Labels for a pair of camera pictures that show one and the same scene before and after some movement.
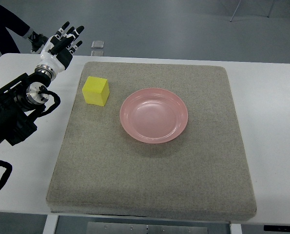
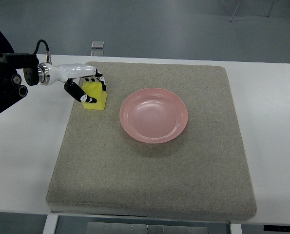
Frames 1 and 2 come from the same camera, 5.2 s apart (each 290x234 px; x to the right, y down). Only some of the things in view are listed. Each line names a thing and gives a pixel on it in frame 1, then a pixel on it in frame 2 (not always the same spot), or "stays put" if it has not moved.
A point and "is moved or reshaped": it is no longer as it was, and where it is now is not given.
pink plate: [153, 115] stays put
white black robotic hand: [57, 52] -> [48, 73]
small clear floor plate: [97, 44] stays put
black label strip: [281, 228] stays put
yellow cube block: [96, 90] is moved or reshaped
